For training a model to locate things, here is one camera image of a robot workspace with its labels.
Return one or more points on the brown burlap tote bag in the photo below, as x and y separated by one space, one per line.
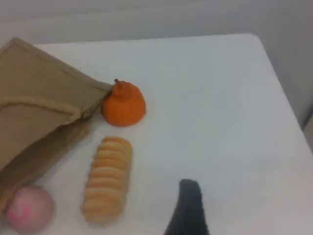
31 105

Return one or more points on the orange tangerine with stem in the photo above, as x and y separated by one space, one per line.
124 107

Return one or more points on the long striped bread loaf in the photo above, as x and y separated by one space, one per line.
107 181

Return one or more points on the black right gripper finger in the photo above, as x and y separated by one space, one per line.
189 210

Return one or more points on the pink round bun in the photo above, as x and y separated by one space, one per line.
30 210

